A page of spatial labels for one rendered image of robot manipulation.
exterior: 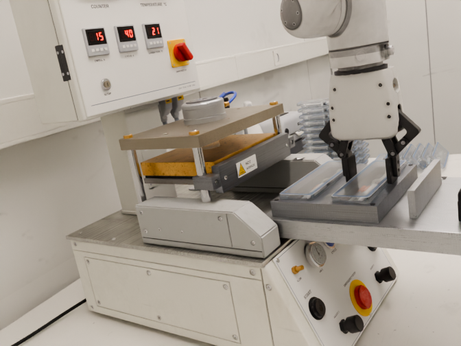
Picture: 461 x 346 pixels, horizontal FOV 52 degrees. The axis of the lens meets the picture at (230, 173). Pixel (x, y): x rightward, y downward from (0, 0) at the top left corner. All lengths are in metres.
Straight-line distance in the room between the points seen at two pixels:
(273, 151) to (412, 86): 2.35
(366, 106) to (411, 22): 2.46
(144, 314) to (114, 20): 0.54
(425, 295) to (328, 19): 0.53
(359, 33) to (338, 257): 0.37
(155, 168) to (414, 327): 0.50
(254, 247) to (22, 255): 0.63
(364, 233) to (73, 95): 0.53
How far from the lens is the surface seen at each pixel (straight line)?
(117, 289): 0.95
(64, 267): 1.26
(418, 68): 3.16
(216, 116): 0.85
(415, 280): 0.99
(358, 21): 0.68
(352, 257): 0.88
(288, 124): 1.75
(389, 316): 0.88
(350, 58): 0.69
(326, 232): 0.69
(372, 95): 0.70
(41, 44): 0.92
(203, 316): 0.82
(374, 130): 0.71
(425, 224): 0.66
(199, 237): 0.75
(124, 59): 0.93
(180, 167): 0.81
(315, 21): 0.63
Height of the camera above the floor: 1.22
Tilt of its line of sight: 14 degrees down
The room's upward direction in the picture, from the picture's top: 10 degrees counter-clockwise
